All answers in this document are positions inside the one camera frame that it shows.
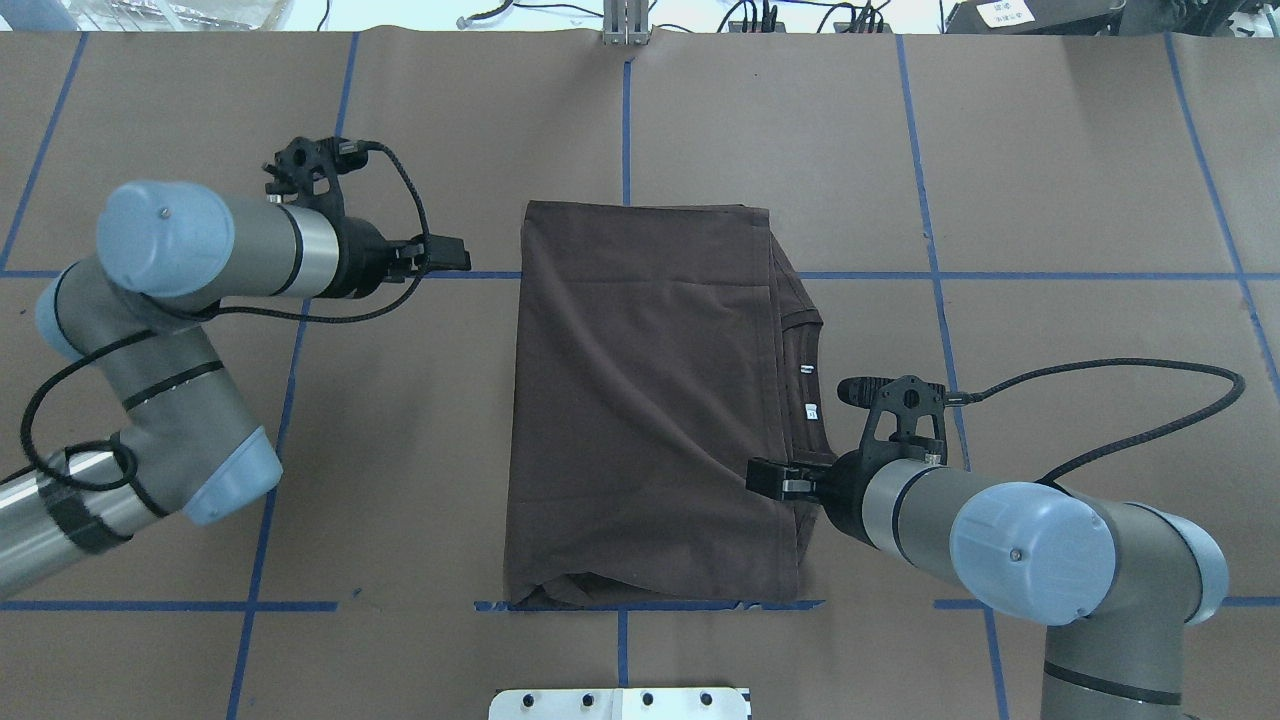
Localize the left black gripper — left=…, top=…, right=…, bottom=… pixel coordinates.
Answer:
left=335, top=218, right=472, bottom=299

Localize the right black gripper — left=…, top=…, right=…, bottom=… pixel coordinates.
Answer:
left=746, top=450, right=878, bottom=546

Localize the brown t-shirt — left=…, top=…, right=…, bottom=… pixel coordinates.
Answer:
left=504, top=200, right=833, bottom=609

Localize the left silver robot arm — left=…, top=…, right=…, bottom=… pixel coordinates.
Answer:
left=3, top=179, right=471, bottom=598

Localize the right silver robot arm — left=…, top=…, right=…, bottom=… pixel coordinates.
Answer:
left=746, top=454, right=1230, bottom=719

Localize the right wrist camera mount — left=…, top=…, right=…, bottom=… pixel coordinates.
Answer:
left=837, top=375, right=948, bottom=474

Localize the aluminium frame post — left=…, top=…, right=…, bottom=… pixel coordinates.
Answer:
left=602, top=0, right=652, bottom=47

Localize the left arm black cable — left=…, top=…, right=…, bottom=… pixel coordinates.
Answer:
left=20, top=140, right=433, bottom=491

